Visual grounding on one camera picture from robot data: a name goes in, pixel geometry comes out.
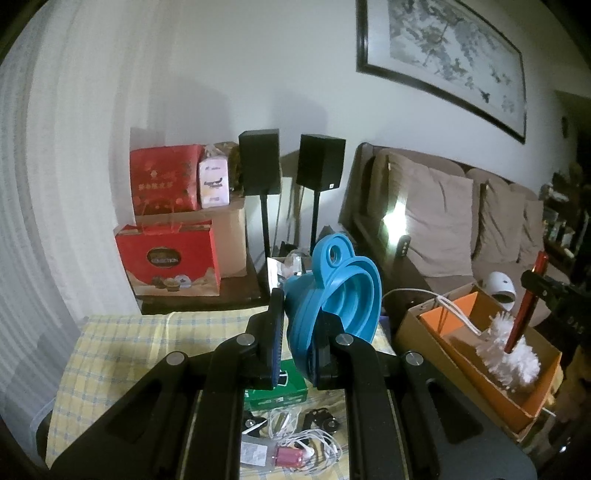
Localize framed ink painting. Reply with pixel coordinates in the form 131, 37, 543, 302
355, 0, 528, 145

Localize orange-lined cardboard box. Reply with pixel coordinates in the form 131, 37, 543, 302
392, 284, 564, 438

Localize brown sofa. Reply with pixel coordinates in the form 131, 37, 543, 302
339, 142, 578, 296

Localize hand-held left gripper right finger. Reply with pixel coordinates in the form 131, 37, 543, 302
308, 314, 537, 480

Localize black speaker stand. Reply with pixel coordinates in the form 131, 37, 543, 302
312, 189, 324, 252
260, 194, 271, 260

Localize green toothpaste box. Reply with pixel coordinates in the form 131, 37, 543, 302
245, 357, 309, 409

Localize brown cardboard box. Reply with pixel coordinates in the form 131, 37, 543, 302
175, 196, 247, 280

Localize white earphones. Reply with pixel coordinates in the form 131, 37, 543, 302
242, 406, 346, 476

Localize white dome lamp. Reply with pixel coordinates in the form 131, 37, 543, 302
480, 271, 517, 305

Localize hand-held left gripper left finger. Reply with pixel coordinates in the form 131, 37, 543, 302
48, 288, 288, 480

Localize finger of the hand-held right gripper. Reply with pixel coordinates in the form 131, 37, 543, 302
521, 270, 572, 320

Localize black bookshelf speaker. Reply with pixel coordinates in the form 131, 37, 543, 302
296, 134, 347, 191
239, 129, 282, 196

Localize white curtain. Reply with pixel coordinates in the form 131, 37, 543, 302
0, 46, 139, 416

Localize red gift box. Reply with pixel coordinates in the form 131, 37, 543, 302
129, 144, 204, 216

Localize white feather duster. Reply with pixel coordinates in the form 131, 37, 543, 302
434, 295, 542, 394

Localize red chocolate gift bag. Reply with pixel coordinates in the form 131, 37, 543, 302
115, 222, 222, 298

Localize white tissue pack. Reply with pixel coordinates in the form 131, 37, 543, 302
198, 154, 230, 208

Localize pink-capped clear bottle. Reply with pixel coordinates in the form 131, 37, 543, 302
241, 440, 315, 470

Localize yellow plaid tablecloth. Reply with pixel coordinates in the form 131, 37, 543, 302
51, 311, 399, 480

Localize blue collapsible funnel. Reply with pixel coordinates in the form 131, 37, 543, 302
283, 233, 383, 389

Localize large brown sofa cushion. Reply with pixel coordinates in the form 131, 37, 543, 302
387, 152, 476, 278

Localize lit flashlight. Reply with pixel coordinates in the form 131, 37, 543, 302
383, 208, 411, 259

